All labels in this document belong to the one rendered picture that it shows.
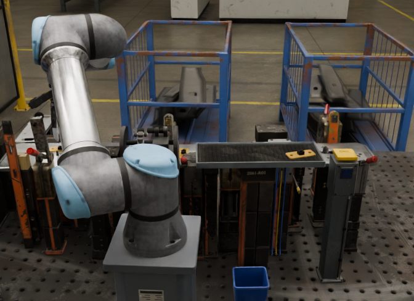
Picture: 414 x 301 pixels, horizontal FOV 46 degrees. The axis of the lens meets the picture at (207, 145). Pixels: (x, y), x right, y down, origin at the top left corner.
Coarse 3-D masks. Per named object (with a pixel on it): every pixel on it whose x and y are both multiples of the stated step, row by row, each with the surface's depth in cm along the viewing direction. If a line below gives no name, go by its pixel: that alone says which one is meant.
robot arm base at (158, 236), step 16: (176, 208) 110; (128, 224) 111; (144, 224) 107; (160, 224) 108; (176, 224) 110; (128, 240) 111; (144, 240) 108; (160, 240) 108; (176, 240) 111; (144, 256) 109; (160, 256) 109
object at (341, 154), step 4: (336, 152) 144; (340, 152) 144; (344, 152) 144; (348, 152) 144; (352, 152) 144; (336, 156) 143; (340, 156) 142; (344, 156) 142; (348, 156) 142; (352, 156) 142; (356, 156) 142
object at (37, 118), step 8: (40, 112) 158; (32, 120) 155; (40, 120) 155; (32, 128) 157; (40, 128) 157; (40, 136) 158; (40, 144) 160; (48, 144) 162; (48, 152) 162; (40, 160) 164; (48, 160) 164
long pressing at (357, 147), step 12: (24, 144) 188; (60, 144) 188; (108, 144) 188; (180, 144) 188; (192, 144) 188; (324, 144) 188; (336, 144) 188; (348, 144) 188; (360, 144) 188; (324, 156) 178; (372, 156) 178; (0, 168) 170
